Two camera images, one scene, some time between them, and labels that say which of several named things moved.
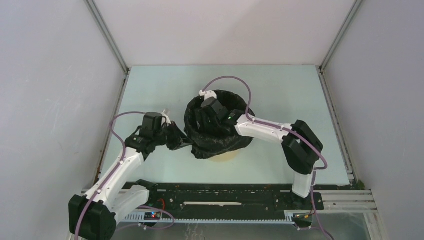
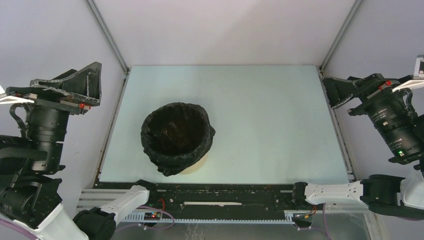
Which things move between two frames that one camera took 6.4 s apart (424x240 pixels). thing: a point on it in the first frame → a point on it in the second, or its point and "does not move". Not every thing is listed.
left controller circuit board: (152, 216) does not move
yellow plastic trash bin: (224, 157) → (195, 166)
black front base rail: (231, 198) does not move
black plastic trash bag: (209, 138) → (176, 136)
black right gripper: (202, 115) → (369, 89)
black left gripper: (179, 140) → (84, 86)
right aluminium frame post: (356, 4) does not move
